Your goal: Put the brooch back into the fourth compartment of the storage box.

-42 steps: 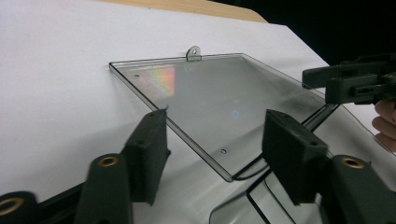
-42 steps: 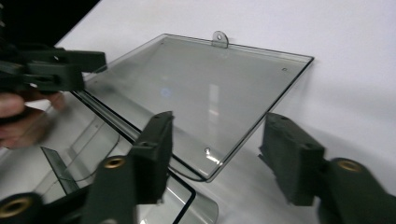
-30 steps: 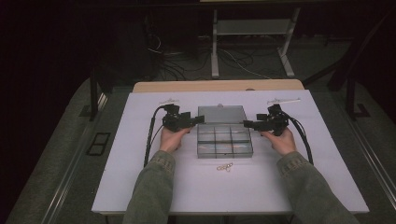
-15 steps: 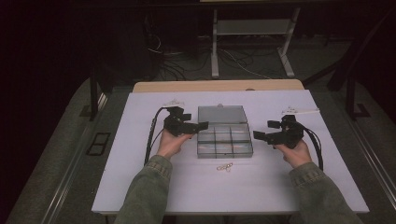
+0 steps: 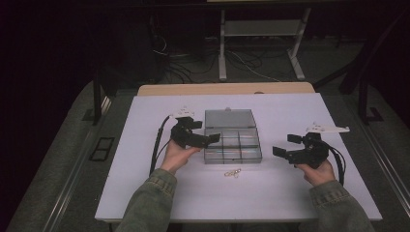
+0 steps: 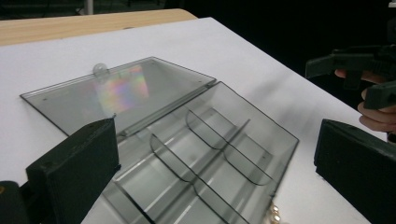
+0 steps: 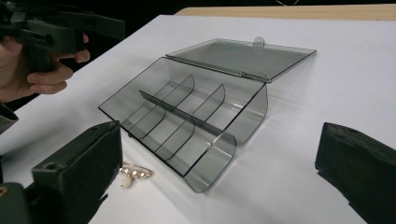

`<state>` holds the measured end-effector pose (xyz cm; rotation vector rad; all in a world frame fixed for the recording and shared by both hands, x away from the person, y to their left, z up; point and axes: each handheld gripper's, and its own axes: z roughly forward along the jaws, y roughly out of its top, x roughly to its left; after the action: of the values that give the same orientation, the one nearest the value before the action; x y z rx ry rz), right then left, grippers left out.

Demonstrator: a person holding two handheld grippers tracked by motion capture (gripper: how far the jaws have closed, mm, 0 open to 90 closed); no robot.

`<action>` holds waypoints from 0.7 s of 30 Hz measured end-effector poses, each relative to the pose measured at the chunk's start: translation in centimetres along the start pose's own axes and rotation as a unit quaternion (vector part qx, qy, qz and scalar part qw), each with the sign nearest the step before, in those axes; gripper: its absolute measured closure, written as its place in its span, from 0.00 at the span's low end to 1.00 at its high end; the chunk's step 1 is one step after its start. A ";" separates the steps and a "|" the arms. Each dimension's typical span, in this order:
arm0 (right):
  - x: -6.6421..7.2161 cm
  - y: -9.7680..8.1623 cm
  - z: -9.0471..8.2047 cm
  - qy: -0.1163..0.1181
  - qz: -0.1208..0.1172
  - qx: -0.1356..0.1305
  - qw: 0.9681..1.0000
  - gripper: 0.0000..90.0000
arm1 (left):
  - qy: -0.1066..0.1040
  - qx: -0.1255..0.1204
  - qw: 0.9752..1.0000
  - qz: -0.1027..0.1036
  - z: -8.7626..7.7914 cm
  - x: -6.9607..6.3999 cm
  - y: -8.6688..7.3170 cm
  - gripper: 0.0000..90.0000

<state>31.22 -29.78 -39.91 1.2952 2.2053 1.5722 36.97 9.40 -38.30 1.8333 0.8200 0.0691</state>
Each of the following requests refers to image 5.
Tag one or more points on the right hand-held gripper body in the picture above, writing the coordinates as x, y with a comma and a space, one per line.
311, 153

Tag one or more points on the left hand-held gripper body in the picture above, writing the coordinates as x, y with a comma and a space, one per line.
187, 137

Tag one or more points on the clear plastic compartment box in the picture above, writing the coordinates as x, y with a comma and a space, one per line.
235, 141

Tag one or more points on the person's left hand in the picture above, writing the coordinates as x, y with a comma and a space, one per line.
175, 158

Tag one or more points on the person's right hand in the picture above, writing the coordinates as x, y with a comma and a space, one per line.
319, 175

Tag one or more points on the small gold metal clips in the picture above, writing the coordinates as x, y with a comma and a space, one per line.
232, 173

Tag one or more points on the wooden table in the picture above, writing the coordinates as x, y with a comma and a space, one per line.
225, 88

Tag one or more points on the white table board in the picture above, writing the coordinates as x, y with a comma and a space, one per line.
199, 196

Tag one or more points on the black metal stand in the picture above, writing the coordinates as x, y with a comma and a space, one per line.
96, 100
362, 103

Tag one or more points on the white metal stand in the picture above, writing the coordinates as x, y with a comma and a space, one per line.
261, 28

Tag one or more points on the black floor socket frame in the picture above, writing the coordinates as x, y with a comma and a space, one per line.
101, 149

